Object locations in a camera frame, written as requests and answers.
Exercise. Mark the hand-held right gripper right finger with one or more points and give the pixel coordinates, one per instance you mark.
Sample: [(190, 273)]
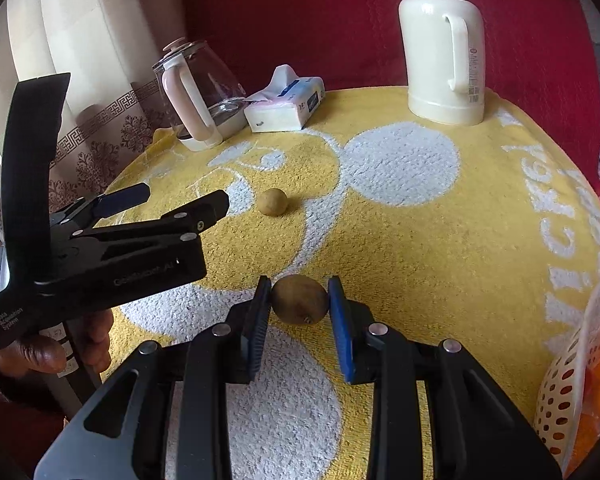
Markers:
[(342, 345)]

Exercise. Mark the cream patterned curtain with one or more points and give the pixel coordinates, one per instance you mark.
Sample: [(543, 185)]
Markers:
[(105, 130)]

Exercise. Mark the cream thermos flask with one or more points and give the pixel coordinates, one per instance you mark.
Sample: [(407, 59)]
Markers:
[(425, 60)]

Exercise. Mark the yellow and white towel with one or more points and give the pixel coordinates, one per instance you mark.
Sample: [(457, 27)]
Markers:
[(430, 240)]

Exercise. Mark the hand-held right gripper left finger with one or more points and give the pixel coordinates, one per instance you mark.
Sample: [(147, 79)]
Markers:
[(260, 330)]

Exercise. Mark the white perforated plastic basket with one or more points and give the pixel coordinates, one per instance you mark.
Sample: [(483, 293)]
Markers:
[(560, 385)]

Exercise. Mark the brown kiwi fruit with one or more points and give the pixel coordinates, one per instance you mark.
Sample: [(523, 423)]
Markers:
[(300, 300)]

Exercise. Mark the small brown kiwi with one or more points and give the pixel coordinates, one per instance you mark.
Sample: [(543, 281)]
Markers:
[(273, 202)]

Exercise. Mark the red quilted cloth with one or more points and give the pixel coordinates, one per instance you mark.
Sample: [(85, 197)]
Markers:
[(305, 20)]

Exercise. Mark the person's left hand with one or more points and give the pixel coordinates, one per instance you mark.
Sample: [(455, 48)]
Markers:
[(30, 357)]

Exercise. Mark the soft tissue pack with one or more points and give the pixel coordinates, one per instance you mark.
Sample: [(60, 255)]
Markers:
[(280, 115)]

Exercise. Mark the person's left forearm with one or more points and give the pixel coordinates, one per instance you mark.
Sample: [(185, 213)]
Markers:
[(0, 400)]

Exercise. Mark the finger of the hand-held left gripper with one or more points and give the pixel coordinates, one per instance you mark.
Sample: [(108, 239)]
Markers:
[(125, 197), (200, 212)]

